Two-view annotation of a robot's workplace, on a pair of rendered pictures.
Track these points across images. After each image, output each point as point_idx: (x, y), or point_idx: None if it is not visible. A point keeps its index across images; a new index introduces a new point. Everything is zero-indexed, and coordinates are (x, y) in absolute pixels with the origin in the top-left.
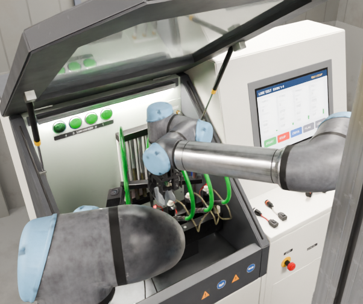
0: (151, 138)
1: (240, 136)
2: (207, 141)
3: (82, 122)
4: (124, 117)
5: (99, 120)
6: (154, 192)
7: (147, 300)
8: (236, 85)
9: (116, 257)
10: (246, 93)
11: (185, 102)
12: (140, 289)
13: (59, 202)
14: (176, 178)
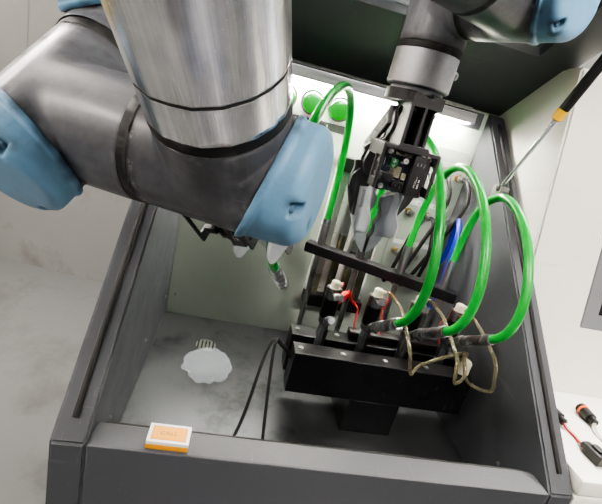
0: (407, 25)
1: (574, 244)
2: (577, 9)
3: (296, 103)
4: (365, 135)
5: (323, 115)
6: (357, 198)
7: (223, 441)
8: None
9: None
10: None
11: (479, 162)
12: (241, 431)
13: (203, 226)
14: (425, 162)
